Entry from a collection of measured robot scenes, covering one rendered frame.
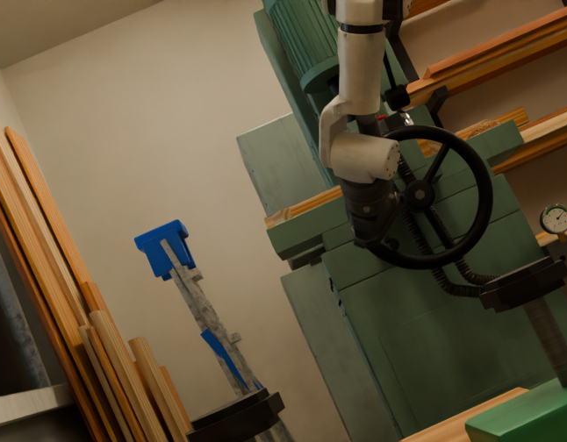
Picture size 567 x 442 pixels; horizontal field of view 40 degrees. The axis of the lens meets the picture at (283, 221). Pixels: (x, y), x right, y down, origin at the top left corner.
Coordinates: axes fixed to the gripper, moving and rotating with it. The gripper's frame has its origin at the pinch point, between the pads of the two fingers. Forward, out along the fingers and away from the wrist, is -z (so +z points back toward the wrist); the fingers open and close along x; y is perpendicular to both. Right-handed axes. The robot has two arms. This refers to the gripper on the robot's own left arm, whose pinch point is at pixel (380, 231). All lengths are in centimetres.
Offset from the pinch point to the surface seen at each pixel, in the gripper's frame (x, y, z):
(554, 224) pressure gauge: 27.0, -22.8, -22.6
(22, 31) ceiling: 98, 288, -112
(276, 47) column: 53, 65, -21
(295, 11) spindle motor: 48, 49, 0
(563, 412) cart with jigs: -50, -52, 84
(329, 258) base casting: 0.6, 16.9, -21.3
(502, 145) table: 39.6, -6.2, -17.7
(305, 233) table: 2.4, 23.3, -17.8
